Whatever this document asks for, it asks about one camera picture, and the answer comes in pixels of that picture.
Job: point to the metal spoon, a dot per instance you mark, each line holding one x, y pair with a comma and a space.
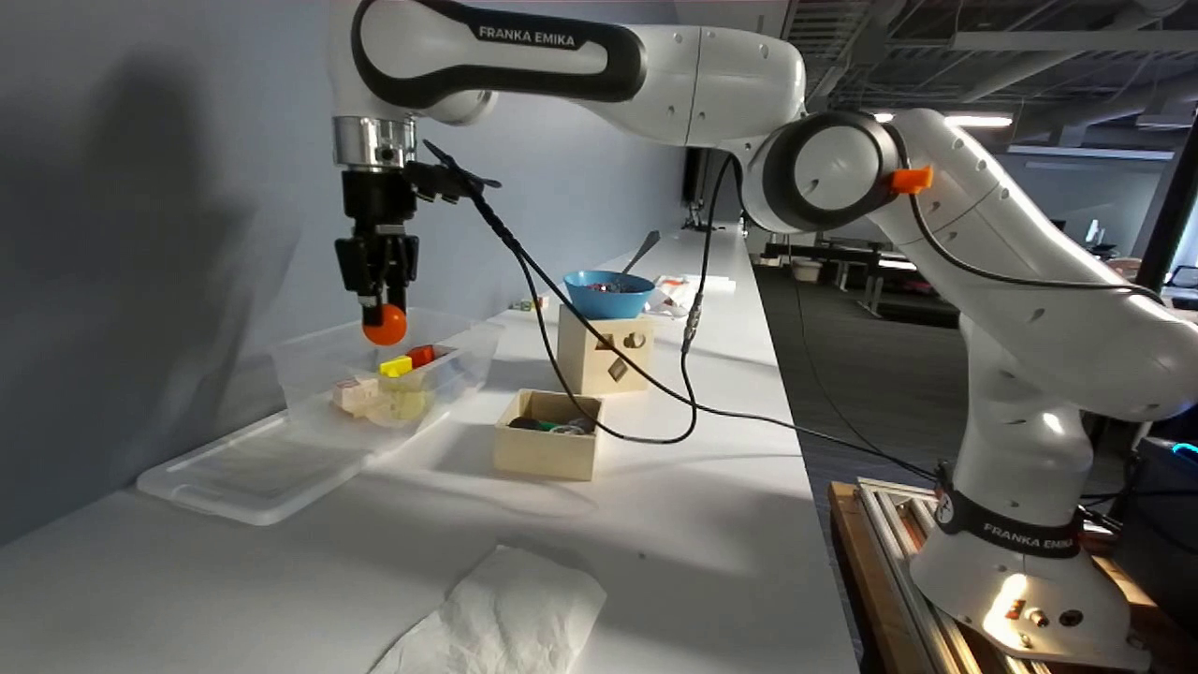
636, 255

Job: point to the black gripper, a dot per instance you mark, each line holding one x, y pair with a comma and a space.
375, 227

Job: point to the ceiling light strip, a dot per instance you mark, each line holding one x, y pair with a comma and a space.
978, 121

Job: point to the long yellow block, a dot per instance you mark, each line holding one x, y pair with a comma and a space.
393, 368

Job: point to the clear plastic lid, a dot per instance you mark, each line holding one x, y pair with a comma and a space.
249, 481

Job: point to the white packet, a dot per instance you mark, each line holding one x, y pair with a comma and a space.
676, 292

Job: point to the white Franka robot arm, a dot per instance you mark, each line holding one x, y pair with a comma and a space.
1060, 349

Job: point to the wooden shape sorter cube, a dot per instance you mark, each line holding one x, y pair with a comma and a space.
602, 362

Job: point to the small open wooden box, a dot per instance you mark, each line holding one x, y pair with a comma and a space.
545, 453

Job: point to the blue bowl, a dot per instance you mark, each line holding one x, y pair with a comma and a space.
606, 300

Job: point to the red block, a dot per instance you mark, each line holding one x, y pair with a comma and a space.
425, 357

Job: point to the orange ball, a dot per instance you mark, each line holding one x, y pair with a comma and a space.
388, 327

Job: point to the clear plastic container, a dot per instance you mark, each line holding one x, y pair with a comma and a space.
313, 388

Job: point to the small colourful objects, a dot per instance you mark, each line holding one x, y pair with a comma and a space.
526, 304

